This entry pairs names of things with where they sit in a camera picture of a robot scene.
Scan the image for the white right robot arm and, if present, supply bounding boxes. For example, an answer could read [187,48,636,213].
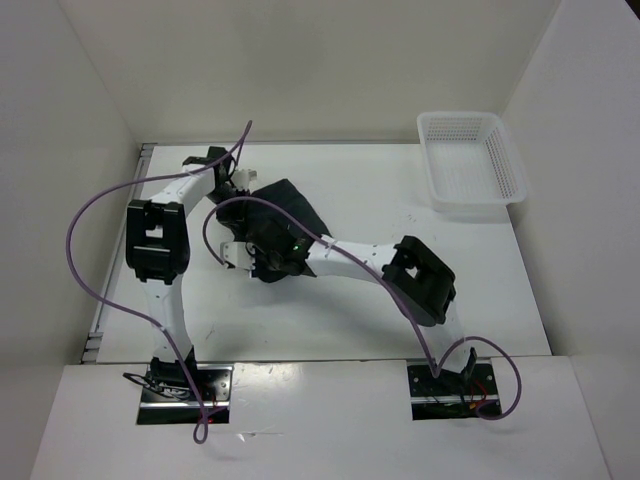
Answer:
[247,219,477,393]

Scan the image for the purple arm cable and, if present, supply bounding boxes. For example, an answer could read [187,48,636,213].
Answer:
[66,119,254,445]
[201,195,525,421]

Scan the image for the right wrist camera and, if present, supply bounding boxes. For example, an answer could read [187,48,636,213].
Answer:
[221,241,255,271]

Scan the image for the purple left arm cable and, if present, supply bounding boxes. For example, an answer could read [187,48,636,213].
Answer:
[66,119,254,445]

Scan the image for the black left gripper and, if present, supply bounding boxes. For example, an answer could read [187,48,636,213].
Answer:
[205,185,249,235]

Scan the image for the white plastic perforated basket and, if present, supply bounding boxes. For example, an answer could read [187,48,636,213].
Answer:
[416,111,527,211]

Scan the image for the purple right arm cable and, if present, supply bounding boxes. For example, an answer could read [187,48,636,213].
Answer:
[201,195,525,421]

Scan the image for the dark navy shorts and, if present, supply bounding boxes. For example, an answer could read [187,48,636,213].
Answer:
[216,179,330,277]

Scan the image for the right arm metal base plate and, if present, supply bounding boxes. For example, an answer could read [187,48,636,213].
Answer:
[407,360,502,421]

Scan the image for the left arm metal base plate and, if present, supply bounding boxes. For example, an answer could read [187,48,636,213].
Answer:
[124,364,234,426]

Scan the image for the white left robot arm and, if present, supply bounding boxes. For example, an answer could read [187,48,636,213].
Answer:
[125,146,237,400]

